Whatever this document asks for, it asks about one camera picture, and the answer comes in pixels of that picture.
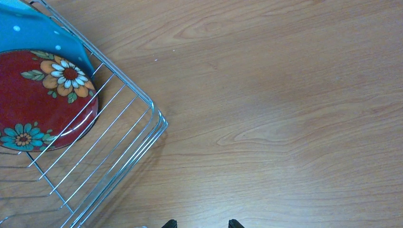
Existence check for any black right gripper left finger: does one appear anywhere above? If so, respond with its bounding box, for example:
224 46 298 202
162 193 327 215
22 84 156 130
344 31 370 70
162 219 178 228

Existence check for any dark red plate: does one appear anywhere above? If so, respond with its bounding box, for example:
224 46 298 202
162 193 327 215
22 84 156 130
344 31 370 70
0 50 99 152

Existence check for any wire metal dish rack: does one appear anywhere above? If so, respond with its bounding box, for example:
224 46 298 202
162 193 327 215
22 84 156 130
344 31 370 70
0 0 167 228

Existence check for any blue polka dot plate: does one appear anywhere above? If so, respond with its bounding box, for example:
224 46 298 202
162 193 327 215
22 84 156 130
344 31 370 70
0 0 95 75

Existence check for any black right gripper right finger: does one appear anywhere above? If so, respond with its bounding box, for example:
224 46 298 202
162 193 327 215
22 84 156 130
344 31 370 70
228 219 245 228

